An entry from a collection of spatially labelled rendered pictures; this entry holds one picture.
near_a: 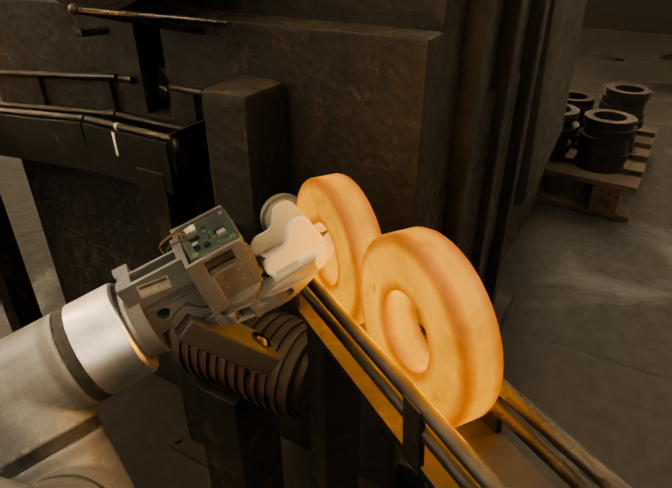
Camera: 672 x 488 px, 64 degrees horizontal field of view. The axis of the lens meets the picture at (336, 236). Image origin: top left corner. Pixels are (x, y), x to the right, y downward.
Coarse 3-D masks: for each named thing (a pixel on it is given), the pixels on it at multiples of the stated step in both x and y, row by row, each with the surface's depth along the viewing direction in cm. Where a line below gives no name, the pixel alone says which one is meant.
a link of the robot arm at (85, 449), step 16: (96, 416) 48; (80, 432) 45; (96, 432) 46; (48, 448) 43; (64, 448) 43; (80, 448) 44; (96, 448) 45; (112, 448) 47; (16, 464) 42; (32, 464) 42; (48, 464) 42; (64, 464) 43; (80, 464) 44; (96, 464) 45; (112, 464) 46; (16, 480) 42; (32, 480) 42; (96, 480) 41; (112, 480) 43; (128, 480) 47
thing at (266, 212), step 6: (270, 198) 69; (276, 198) 68; (282, 198) 68; (288, 198) 68; (294, 198) 69; (264, 204) 69; (270, 204) 68; (264, 210) 68; (270, 210) 67; (264, 216) 68; (270, 216) 67; (264, 222) 68; (270, 222) 66; (264, 228) 69
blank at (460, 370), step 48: (384, 240) 41; (432, 240) 39; (384, 288) 43; (432, 288) 36; (480, 288) 36; (384, 336) 45; (432, 336) 38; (480, 336) 35; (432, 384) 39; (480, 384) 36
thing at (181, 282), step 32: (192, 224) 49; (224, 224) 48; (160, 256) 47; (192, 256) 46; (224, 256) 47; (128, 288) 45; (160, 288) 46; (192, 288) 48; (224, 288) 49; (256, 288) 49; (160, 320) 48; (224, 320) 49; (160, 352) 48
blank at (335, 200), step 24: (312, 192) 54; (336, 192) 50; (360, 192) 50; (312, 216) 55; (336, 216) 49; (360, 216) 49; (336, 240) 50; (360, 240) 48; (336, 264) 58; (360, 264) 48; (336, 288) 53; (360, 312) 50
